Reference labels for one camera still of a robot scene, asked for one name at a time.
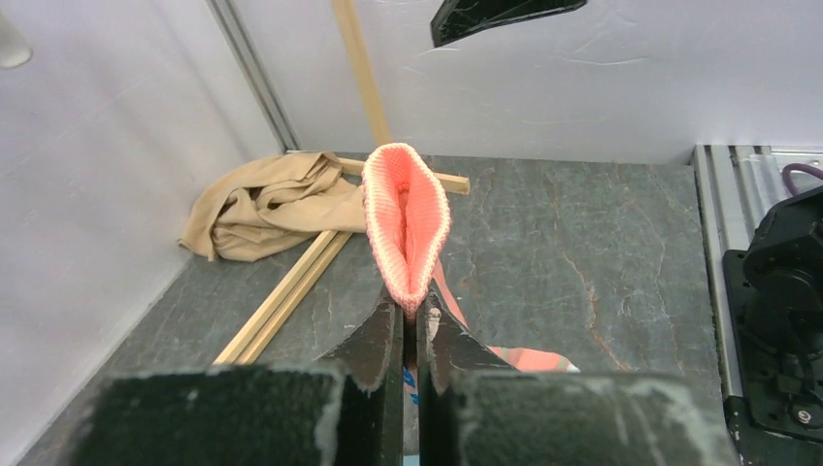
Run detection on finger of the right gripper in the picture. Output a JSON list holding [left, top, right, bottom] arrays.
[[430, 0, 587, 48]]

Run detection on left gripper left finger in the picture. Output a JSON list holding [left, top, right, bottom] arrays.
[[69, 292, 404, 465]]

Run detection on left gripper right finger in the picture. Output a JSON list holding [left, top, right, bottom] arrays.
[[417, 292, 740, 465]]

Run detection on pink sock green patches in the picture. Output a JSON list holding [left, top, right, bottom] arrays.
[[362, 143, 576, 465]]

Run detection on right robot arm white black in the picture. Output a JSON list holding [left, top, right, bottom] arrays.
[[418, 146, 822, 465]]

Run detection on wooden hanger stand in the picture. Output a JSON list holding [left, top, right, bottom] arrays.
[[212, 0, 472, 367]]

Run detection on beige cloth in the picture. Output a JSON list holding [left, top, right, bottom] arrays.
[[179, 151, 365, 262]]

